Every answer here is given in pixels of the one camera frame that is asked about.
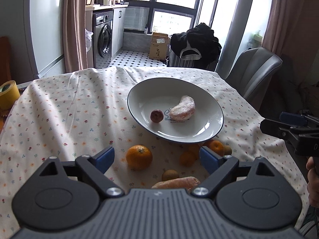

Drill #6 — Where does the brown longan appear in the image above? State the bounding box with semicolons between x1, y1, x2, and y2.
224;145;232;155
162;169;179;181

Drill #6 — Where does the large mandarin orange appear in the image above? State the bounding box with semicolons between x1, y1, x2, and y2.
203;140;225;157
125;145;153;170

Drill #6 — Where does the small kumquat front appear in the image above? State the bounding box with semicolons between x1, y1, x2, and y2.
179;152;196;167

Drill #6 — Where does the small kumquat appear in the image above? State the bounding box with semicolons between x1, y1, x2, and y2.
179;152;196;167
188;144;200;160

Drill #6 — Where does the white kitchen cabinet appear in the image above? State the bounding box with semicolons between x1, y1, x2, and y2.
85;4;127;66

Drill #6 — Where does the person's right hand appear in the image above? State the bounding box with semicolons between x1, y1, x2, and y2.
306;157;319;208

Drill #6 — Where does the small kumquat back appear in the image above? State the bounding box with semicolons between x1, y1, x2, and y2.
188;144;200;160

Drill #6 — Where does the grey leather chair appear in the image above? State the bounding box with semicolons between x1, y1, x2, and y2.
225;48;282;111

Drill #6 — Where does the floral white tablecloth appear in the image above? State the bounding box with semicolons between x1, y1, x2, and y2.
1;67;309;238

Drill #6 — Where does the pale peeled citrus segment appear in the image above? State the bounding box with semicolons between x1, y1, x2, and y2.
169;96;196;121

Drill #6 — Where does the small dark red fruit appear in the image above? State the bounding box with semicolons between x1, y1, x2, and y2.
150;110;164;123

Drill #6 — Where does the pink curtain right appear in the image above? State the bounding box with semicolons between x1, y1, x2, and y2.
262;0;318;56

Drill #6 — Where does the pink curtain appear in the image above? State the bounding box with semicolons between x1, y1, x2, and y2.
262;0;318;56
63;0;87;73

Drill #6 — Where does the white plate dark rim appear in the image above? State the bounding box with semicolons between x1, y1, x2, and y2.
127;77;224;144

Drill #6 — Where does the black clothes pile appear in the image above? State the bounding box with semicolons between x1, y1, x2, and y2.
170;23;222;69

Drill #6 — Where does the yellow tape roll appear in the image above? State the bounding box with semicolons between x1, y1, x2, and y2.
0;80;20;110

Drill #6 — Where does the white radiator heater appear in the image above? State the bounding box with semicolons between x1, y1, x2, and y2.
166;51;219;71

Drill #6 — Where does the clear plastic bag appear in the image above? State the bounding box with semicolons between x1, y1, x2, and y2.
85;29;94;52

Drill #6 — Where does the cardboard box on floor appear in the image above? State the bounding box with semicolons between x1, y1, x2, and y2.
149;32;170;60

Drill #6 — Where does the small dark bottle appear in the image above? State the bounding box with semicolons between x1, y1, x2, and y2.
144;25;148;35

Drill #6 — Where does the grey washing machine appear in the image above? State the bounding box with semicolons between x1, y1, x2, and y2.
93;11;113;69

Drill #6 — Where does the pink curtain left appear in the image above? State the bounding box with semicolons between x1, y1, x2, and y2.
63;0;87;73

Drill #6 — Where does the white refrigerator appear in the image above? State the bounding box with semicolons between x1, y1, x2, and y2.
24;0;65;79

